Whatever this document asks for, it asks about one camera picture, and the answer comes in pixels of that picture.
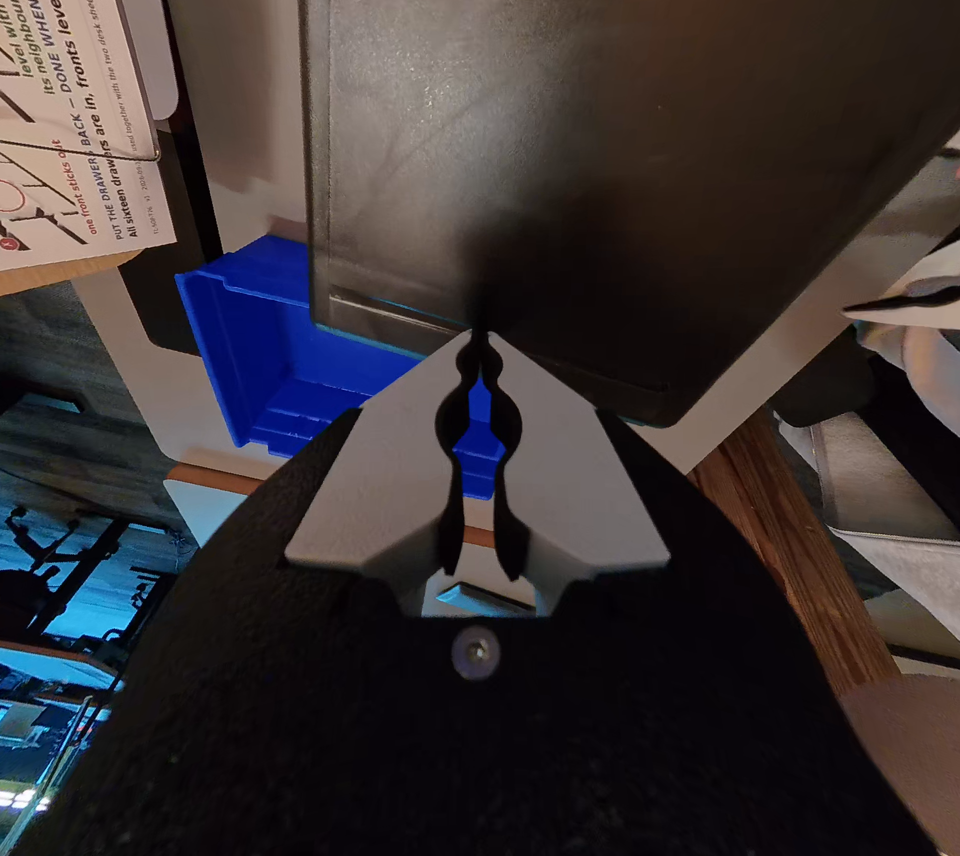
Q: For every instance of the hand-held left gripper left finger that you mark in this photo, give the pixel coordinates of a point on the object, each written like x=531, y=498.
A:
x=375, y=489

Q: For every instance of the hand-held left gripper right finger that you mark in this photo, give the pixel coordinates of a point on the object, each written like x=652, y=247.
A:
x=585, y=496

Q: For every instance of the blue plastic bin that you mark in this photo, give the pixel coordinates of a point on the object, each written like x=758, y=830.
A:
x=255, y=346

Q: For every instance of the black drawer cabinet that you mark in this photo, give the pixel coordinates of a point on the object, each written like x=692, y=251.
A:
x=600, y=121

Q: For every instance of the person's right forearm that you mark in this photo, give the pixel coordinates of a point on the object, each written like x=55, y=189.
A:
x=907, y=758

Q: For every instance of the printed instruction sheet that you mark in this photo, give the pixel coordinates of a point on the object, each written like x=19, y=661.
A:
x=67, y=84

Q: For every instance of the white plastic board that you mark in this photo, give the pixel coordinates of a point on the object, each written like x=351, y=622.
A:
x=139, y=9

